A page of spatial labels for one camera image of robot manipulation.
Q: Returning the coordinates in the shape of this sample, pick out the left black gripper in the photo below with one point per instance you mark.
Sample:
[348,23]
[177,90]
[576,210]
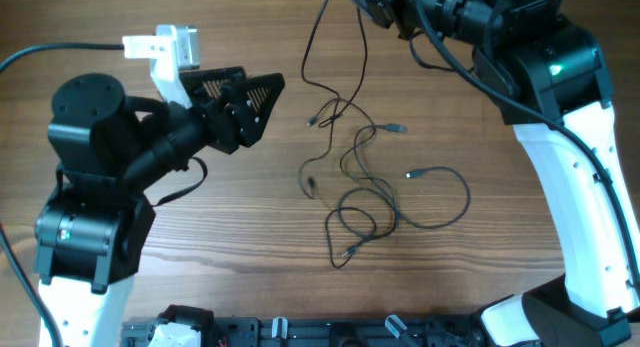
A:
[211,109]

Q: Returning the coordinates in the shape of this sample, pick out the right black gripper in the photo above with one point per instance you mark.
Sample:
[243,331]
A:
[382,7]

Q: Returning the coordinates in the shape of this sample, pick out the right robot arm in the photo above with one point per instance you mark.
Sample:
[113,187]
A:
[549,79]

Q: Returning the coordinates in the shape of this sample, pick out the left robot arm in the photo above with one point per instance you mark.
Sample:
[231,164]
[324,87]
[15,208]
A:
[111,148]

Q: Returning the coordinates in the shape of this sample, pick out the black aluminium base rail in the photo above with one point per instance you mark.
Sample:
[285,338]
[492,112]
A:
[434,331]

